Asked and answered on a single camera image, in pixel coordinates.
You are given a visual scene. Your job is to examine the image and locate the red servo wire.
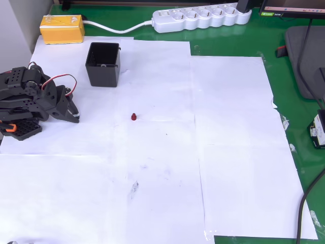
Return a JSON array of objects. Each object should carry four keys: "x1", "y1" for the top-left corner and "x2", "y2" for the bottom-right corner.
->
[{"x1": 27, "y1": 62, "x2": 77, "y2": 97}]

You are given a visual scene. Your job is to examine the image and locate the black stand foot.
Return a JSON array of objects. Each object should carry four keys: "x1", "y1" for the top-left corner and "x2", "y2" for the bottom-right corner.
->
[{"x1": 61, "y1": 0, "x2": 78, "y2": 11}]

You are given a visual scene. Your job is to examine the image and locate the black square open box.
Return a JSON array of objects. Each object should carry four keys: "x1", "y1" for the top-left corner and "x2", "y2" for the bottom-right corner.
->
[{"x1": 85, "y1": 42, "x2": 121, "y2": 88}]

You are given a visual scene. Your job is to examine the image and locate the thick black cable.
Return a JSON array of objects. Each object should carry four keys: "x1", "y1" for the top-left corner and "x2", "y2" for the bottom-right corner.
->
[{"x1": 296, "y1": 167, "x2": 325, "y2": 244}]

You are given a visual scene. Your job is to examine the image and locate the small black white device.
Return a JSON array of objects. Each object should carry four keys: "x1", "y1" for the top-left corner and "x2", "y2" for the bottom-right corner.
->
[{"x1": 307, "y1": 109, "x2": 325, "y2": 149}]

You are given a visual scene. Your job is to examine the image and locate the thin black cable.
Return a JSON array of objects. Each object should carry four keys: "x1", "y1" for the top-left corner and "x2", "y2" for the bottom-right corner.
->
[{"x1": 297, "y1": 18, "x2": 325, "y2": 109}]

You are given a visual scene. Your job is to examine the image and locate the black power adapter plug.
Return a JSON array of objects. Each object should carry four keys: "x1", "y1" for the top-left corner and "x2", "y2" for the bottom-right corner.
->
[{"x1": 237, "y1": 0, "x2": 252, "y2": 13}]

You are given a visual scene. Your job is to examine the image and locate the monitor with stand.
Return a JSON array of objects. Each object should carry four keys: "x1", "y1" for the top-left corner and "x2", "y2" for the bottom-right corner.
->
[{"x1": 258, "y1": 0, "x2": 325, "y2": 19}]

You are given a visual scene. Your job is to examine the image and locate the white power strip cable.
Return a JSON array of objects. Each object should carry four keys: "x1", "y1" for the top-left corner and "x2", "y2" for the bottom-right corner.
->
[{"x1": 81, "y1": 15, "x2": 154, "y2": 34}]

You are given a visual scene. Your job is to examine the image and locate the white multi-socket power strip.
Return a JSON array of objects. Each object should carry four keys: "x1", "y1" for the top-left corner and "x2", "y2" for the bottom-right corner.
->
[{"x1": 151, "y1": 3, "x2": 252, "y2": 34}]

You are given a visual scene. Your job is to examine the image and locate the yellow cardboard box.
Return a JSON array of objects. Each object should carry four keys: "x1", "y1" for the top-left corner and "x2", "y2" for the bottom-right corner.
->
[{"x1": 40, "y1": 14, "x2": 86, "y2": 45}]

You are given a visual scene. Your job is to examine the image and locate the orange black table clamp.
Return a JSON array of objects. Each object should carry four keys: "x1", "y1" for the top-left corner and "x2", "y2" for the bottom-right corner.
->
[{"x1": 0, "y1": 121, "x2": 16, "y2": 133}]

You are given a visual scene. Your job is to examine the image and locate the taped white paper sheets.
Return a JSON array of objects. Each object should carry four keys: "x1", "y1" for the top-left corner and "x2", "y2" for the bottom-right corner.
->
[{"x1": 0, "y1": 35, "x2": 318, "y2": 244}]

